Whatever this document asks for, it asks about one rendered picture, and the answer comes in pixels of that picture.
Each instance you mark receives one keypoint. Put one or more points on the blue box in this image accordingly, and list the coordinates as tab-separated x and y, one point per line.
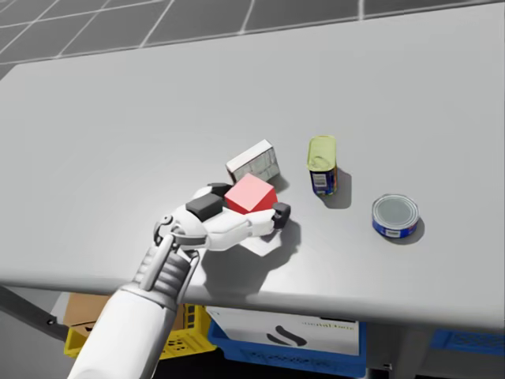
292	365

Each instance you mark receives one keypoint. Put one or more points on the white box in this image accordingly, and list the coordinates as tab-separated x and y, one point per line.
252	327

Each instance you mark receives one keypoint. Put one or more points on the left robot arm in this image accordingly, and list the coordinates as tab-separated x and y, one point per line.
130	323

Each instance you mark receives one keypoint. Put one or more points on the brown box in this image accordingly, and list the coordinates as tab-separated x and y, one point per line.
84	310

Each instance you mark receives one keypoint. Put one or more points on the white and grey carton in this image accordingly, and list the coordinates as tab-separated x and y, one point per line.
256	160

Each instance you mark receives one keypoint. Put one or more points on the blue flat can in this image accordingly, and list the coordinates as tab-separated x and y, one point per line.
395	215

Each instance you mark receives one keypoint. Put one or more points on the yellow box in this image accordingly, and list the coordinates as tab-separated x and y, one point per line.
189	337

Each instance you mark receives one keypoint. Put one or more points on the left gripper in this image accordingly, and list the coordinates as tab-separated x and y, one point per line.
221	231

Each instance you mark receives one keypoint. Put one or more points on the pink cube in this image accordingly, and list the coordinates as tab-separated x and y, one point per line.
249	193

